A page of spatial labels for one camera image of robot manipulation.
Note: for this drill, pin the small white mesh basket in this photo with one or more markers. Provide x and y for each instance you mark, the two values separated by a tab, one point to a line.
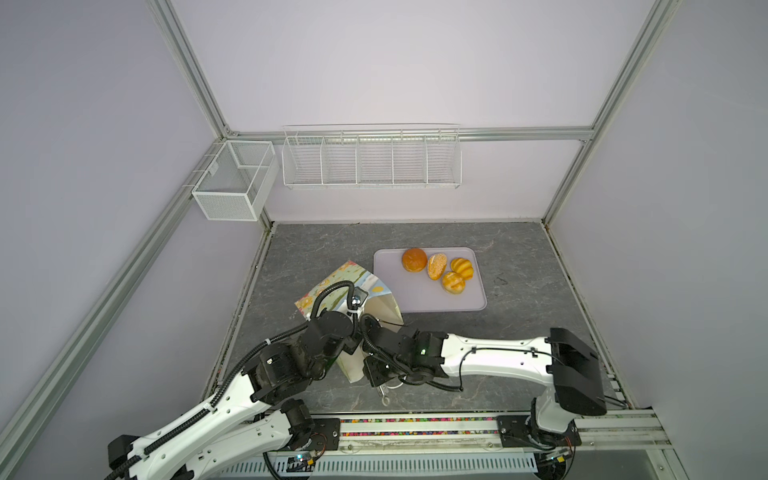
237	181

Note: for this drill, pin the oval orange fake bread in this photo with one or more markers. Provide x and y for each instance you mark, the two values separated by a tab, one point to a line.
436	265

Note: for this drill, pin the yellow fake bread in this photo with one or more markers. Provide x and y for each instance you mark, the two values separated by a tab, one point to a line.
463	267

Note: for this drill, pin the white vented cable duct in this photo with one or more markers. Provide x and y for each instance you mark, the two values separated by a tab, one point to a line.
396	466

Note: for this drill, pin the green paper gift bag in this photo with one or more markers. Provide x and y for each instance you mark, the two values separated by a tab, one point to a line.
377	300

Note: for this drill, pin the long white wire rack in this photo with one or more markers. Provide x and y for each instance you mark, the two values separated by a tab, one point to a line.
367	156

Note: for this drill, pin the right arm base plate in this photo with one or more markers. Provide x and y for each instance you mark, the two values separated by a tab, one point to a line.
520	431

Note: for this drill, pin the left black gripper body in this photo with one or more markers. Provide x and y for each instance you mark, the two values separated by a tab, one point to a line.
350	346

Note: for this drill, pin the round brown fake bun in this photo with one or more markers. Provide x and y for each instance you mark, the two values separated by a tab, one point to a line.
414	260

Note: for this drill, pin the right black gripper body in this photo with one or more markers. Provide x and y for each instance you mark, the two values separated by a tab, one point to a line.
378	373

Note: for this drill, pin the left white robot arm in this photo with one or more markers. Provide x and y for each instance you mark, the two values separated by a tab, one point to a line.
256	409

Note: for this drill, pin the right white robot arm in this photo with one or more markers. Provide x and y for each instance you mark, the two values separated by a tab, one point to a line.
565	367

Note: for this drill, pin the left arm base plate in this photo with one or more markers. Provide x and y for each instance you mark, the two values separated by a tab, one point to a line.
324	435

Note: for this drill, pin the round pale scored bun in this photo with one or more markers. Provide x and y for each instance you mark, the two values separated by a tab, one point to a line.
453	283

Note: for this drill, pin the lavender plastic tray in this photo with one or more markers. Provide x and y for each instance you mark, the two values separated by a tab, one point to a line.
416	293

